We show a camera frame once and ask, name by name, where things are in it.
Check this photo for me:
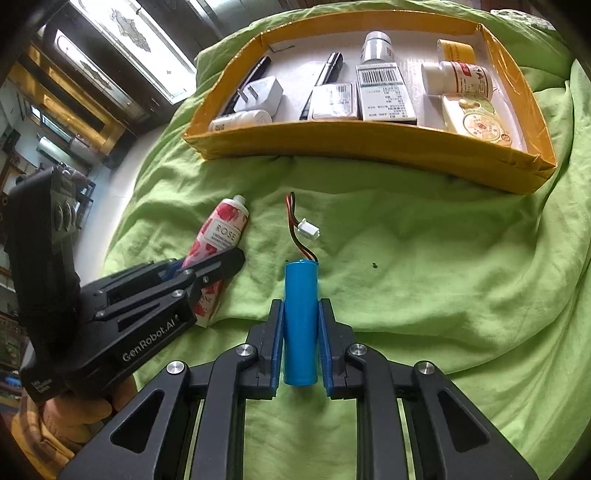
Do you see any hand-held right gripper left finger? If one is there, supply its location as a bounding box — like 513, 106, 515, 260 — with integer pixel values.
58, 298, 284, 480

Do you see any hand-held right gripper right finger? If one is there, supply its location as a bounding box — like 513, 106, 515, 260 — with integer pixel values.
316, 298, 541, 480

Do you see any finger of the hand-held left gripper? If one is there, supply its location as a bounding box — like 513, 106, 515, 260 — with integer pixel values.
91, 248, 246, 320
98, 260, 186, 297

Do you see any blue battery with wire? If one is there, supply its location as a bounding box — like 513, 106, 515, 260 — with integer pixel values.
281, 191, 321, 386

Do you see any rose hand cream tube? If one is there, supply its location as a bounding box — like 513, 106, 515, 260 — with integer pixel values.
182, 195, 250, 329

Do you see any small white bottle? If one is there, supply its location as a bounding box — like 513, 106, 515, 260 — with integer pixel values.
209, 110, 274, 134

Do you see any white USB charger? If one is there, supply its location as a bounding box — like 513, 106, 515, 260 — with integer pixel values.
233, 76, 283, 114

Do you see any black marker yellow end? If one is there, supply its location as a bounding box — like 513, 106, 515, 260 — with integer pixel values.
217, 55, 272, 118

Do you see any yellow cardboard box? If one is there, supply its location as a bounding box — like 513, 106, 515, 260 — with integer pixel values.
182, 21, 557, 195

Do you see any black pen purple end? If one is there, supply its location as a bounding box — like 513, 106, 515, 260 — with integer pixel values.
299, 52, 345, 121

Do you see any blue and white carton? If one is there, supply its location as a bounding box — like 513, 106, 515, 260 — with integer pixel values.
355, 62, 419, 123

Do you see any large white bottle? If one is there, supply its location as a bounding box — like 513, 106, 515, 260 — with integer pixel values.
359, 31, 397, 65

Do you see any white bottle red label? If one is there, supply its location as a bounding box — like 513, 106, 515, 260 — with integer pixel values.
420, 60, 496, 100

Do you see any yellow jar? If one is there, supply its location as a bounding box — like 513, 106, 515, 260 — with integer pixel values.
436, 39, 478, 65

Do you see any person's left forearm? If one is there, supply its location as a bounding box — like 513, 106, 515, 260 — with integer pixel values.
9, 388, 79, 467

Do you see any person's left hand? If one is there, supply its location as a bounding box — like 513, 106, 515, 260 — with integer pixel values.
42, 373, 138, 445

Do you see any green blanket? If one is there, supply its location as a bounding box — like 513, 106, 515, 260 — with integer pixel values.
99, 0, 591, 480

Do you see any yellow wooden cabinet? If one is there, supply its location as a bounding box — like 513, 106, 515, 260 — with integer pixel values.
14, 41, 127, 155

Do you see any narrow glass door panel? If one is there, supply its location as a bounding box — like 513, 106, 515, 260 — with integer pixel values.
55, 28, 139, 121

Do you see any arched stained glass door panel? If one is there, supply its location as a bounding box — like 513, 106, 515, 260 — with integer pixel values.
78, 0, 197, 104

